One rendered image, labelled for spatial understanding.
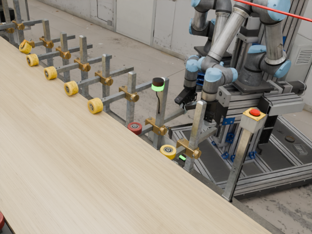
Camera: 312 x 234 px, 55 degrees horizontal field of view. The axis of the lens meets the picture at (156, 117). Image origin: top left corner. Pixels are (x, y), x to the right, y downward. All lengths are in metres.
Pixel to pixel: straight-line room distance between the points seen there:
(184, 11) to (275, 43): 3.09
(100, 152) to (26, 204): 0.40
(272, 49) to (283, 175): 1.24
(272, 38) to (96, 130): 1.02
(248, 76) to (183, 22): 2.89
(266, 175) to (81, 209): 1.70
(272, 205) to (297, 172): 0.34
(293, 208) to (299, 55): 1.23
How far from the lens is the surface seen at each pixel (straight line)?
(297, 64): 2.33
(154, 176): 1.36
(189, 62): 1.76
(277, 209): 2.69
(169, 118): 1.81
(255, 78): 1.94
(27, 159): 1.48
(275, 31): 1.66
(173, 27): 4.84
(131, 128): 1.61
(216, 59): 1.59
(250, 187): 2.46
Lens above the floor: 1.86
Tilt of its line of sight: 34 degrees down
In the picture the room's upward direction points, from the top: 6 degrees clockwise
